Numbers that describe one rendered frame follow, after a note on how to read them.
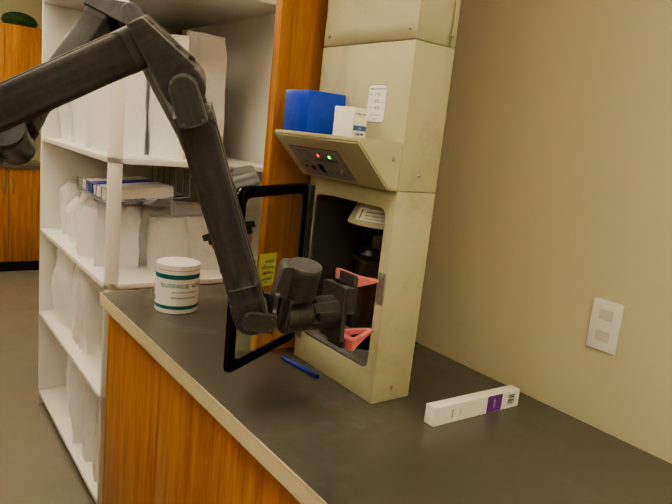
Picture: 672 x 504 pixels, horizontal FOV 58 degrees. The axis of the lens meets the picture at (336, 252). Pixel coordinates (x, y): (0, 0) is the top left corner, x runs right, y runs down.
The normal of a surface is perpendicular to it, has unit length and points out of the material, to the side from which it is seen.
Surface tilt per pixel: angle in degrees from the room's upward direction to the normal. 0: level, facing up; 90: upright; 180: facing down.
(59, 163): 90
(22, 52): 90
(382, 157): 90
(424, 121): 90
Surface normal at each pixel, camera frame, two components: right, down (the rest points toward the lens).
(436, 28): 0.66, 0.21
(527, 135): -0.80, 0.03
